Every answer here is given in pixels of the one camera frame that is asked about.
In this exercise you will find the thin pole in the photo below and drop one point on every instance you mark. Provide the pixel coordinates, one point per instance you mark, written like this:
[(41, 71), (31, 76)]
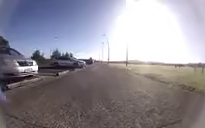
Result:
[(127, 55)]

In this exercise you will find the grey asphalt path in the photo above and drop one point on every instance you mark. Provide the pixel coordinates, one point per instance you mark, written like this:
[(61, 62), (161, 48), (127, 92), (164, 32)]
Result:
[(100, 93)]

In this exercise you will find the silver car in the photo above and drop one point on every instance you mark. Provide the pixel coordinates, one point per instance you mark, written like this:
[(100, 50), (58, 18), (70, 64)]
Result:
[(68, 62), (16, 66)]

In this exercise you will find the distant low hill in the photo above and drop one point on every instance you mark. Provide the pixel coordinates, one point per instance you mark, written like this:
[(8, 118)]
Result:
[(140, 62)]

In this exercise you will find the row of trees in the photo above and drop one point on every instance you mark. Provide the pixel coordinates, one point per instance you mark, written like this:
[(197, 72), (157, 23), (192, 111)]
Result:
[(55, 54)]

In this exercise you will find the dark asphalt parking lot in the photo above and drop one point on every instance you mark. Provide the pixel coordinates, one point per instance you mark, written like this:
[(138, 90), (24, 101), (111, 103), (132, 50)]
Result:
[(46, 71)]

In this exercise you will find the pale grass field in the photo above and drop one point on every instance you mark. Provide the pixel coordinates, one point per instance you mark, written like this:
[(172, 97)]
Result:
[(170, 75)]

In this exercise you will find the row of pale kerb stones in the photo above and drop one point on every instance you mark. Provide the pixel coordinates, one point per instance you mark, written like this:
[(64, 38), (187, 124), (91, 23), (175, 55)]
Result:
[(20, 83)]

